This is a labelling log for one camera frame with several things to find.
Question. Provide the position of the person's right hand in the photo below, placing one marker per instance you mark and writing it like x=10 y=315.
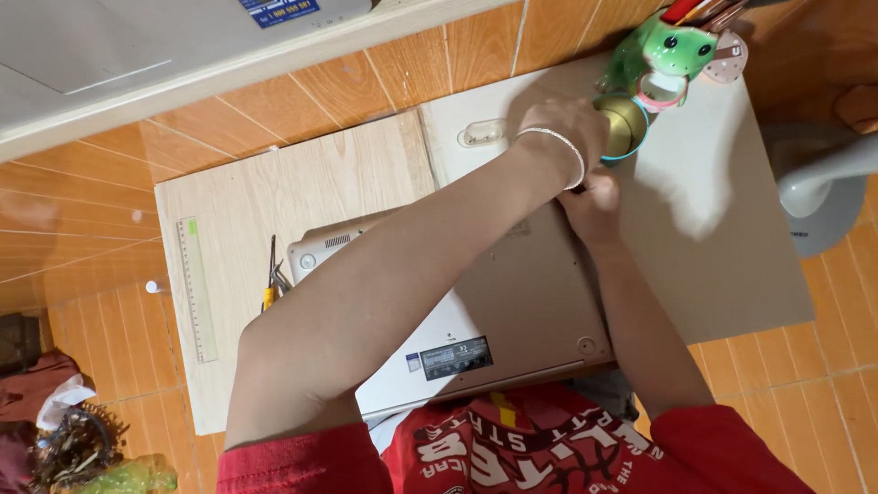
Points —
x=595 y=209

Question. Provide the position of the person's left hand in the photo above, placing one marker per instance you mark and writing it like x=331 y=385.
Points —
x=559 y=123

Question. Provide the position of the person's left fingers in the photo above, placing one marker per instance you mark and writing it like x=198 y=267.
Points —
x=601 y=120

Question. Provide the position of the person's right fingers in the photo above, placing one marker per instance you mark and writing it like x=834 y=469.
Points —
x=595 y=184

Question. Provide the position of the gold round tin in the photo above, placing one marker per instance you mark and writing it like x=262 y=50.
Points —
x=625 y=127

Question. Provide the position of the green frog pen holder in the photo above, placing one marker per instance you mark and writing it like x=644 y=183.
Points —
x=669 y=48

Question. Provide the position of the small clear plastic case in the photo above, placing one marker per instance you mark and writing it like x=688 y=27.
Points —
x=482 y=132

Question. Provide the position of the gold laptop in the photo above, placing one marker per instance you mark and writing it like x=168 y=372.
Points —
x=528 y=302

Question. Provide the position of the pink perforated tag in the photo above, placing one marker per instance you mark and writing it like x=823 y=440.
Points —
x=727 y=62

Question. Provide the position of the bunch of pens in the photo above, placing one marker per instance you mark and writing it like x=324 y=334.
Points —
x=703 y=10

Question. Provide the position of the person's grey shorts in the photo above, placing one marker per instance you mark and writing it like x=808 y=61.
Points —
x=607 y=394

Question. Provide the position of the grey fan base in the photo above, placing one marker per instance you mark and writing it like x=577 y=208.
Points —
x=820 y=185

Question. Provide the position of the person's red printed shirt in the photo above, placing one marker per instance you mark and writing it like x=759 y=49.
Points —
x=549 y=453

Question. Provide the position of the light wooden board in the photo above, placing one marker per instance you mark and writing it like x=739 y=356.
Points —
x=308 y=185

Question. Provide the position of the clear green plastic ruler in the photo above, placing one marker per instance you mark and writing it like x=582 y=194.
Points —
x=197 y=291

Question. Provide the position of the small white cap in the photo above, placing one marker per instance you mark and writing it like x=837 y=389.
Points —
x=155 y=287

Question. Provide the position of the white appliance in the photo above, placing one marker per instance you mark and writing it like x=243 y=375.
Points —
x=103 y=62

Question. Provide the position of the green plastic bag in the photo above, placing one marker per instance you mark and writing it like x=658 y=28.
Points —
x=134 y=477

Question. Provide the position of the white crumpled tissue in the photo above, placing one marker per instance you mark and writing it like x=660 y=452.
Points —
x=65 y=401

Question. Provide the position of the heap of dry debris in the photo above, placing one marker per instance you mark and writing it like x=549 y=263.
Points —
x=75 y=446

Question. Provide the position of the brown bag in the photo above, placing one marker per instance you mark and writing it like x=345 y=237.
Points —
x=19 y=342

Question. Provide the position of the maroon cloth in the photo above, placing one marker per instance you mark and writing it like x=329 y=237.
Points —
x=27 y=398

